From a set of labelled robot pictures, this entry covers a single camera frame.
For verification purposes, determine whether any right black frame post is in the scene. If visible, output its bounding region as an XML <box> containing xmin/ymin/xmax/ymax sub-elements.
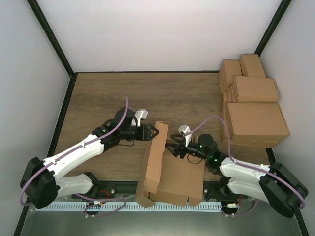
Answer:
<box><xmin>254</xmin><ymin>0</ymin><xmax>292</xmax><ymax>56</ymax></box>

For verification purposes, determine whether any middle folded cardboard box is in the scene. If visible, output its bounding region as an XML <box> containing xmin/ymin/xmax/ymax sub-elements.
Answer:
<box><xmin>231</xmin><ymin>76</ymin><xmax>279</xmax><ymax>103</ymax></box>

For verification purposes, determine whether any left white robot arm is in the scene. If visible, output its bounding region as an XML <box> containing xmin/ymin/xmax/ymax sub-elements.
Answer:
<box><xmin>20</xmin><ymin>107</ymin><xmax>159</xmax><ymax>209</ymax></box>

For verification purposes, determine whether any purple cable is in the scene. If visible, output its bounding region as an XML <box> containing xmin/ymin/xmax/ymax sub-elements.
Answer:
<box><xmin>189</xmin><ymin>116</ymin><xmax>307</xmax><ymax>218</ymax></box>
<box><xmin>20</xmin><ymin>96</ymin><xmax>136</xmax><ymax>219</ymax></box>

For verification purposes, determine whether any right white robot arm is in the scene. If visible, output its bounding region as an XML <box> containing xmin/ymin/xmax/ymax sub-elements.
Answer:
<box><xmin>165</xmin><ymin>134</ymin><xmax>309</xmax><ymax>218</ymax></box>

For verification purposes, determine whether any brown cardboard box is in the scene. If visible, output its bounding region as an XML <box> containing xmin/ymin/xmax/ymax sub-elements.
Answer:
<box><xmin>135</xmin><ymin>121</ymin><xmax>205</xmax><ymax>208</ymax></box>

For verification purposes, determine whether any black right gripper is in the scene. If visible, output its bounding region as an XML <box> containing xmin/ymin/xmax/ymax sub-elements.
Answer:
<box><xmin>164</xmin><ymin>134</ymin><xmax>209</xmax><ymax>161</ymax></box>

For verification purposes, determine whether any left black frame post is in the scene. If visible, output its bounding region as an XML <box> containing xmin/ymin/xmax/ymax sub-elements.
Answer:
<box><xmin>27</xmin><ymin>0</ymin><xmax>74</xmax><ymax>77</ymax></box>

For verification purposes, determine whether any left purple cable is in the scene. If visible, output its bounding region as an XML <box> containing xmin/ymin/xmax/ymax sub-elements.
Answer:
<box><xmin>20</xmin><ymin>96</ymin><xmax>136</xmax><ymax>219</ymax></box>

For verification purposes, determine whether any rear left cardboard box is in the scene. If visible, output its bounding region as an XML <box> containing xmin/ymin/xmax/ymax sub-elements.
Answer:
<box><xmin>219</xmin><ymin>59</ymin><xmax>242</xmax><ymax>93</ymax></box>

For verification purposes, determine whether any rear right cardboard box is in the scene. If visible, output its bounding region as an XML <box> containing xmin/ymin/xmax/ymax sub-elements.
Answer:
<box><xmin>240</xmin><ymin>54</ymin><xmax>266</xmax><ymax>78</ymax></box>

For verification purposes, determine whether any light blue slotted cable duct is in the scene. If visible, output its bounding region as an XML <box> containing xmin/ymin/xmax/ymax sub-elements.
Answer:
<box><xmin>42</xmin><ymin>202</ymin><xmax>222</xmax><ymax>213</ymax></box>

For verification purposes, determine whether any large front cardboard box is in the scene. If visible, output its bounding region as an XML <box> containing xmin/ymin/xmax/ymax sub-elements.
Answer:
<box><xmin>224</xmin><ymin>103</ymin><xmax>290</xmax><ymax>142</ymax></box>

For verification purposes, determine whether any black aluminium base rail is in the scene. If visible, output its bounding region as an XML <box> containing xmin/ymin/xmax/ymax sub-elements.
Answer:
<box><xmin>83</xmin><ymin>180</ymin><xmax>225</xmax><ymax>201</ymax></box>

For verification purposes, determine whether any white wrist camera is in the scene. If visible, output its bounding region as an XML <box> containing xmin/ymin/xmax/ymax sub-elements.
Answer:
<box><xmin>178</xmin><ymin>125</ymin><xmax>192</xmax><ymax>147</ymax></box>
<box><xmin>132</xmin><ymin>109</ymin><xmax>148</xmax><ymax>127</ymax></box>

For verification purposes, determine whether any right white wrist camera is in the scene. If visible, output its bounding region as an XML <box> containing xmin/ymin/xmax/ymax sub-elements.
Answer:
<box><xmin>178</xmin><ymin>125</ymin><xmax>192</xmax><ymax>147</ymax></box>

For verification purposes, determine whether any bottom stacked cardboard box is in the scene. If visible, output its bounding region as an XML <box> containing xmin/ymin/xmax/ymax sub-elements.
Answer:
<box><xmin>254</xmin><ymin>141</ymin><xmax>280</xmax><ymax>148</ymax></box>

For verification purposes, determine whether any black frame post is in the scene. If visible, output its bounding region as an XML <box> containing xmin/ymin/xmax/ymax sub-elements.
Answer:
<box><xmin>27</xmin><ymin>0</ymin><xmax>74</xmax><ymax>77</ymax></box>
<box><xmin>254</xmin><ymin>0</ymin><xmax>292</xmax><ymax>56</ymax></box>

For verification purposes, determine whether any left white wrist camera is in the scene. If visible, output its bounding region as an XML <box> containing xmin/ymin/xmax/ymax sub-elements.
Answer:
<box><xmin>132</xmin><ymin>109</ymin><xmax>148</xmax><ymax>127</ymax></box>

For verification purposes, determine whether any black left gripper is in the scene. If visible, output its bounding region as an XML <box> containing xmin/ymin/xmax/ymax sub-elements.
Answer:
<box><xmin>120</xmin><ymin>124</ymin><xmax>159</xmax><ymax>141</ymax></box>

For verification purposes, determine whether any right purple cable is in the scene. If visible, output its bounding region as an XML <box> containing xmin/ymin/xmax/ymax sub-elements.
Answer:
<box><xmin>189</xmin><ymin>116</ymin><xmax>307</xmax><ymax>218</ymax></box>

